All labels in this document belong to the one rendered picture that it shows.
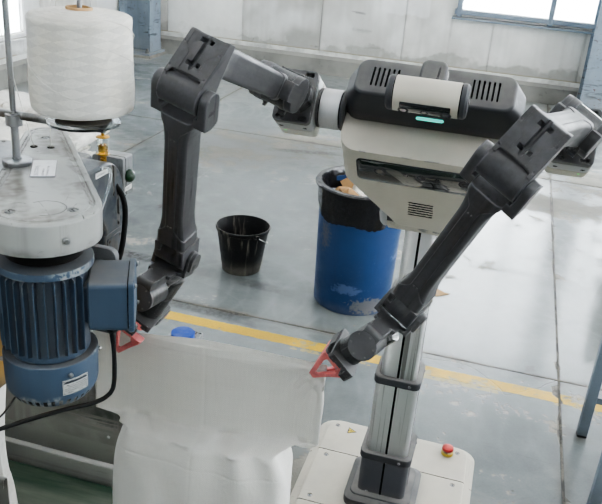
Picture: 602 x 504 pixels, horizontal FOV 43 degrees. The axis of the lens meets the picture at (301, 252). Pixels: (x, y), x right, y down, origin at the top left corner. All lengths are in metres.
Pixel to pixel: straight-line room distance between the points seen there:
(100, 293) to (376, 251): 2.63
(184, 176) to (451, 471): 1.54
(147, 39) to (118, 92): 8.96
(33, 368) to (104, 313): 0.14
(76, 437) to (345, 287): 1.85
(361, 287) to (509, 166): 2.69
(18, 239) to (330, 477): 1.55
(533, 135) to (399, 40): 8.31
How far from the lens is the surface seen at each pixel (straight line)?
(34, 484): 2.30
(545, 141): 1.20
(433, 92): 1.54
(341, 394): 3.31
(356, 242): 3.71
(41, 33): 1.25
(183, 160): 1.34
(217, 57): 1.27
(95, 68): 1.24
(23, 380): 1.32
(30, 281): 1.22
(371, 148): 1.71
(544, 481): 3.10
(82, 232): 1.19
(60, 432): 2.40
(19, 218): 1.19
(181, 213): 1.43
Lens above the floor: 1.86
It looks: 24 degrees down
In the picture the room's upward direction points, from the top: 5 degrees clockwise
